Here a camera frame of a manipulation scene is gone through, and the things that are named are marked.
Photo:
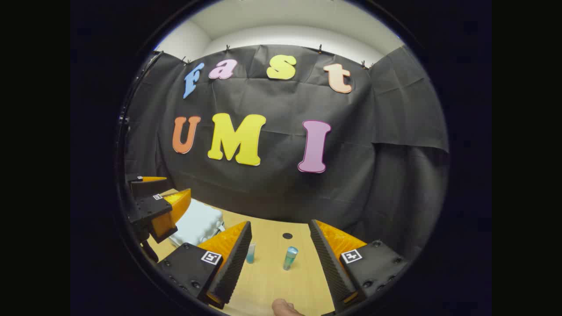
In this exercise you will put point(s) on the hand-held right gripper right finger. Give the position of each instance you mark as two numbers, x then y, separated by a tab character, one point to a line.
327	259

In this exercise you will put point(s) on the translucent blue cream tube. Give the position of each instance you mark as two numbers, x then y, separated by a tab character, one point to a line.
250	253

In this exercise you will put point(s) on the black backdrop cloth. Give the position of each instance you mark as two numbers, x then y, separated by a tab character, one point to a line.
281	193

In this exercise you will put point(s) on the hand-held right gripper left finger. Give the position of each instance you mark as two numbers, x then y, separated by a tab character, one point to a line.
235	263

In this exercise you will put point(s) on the teal skin care bottle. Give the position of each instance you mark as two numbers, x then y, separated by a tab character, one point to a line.
290	258

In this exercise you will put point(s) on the white hard-shell suitcase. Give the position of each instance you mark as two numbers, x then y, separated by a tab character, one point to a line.
197	221

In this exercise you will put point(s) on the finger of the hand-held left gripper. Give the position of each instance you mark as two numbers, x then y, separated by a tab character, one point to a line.
151	210
147	188

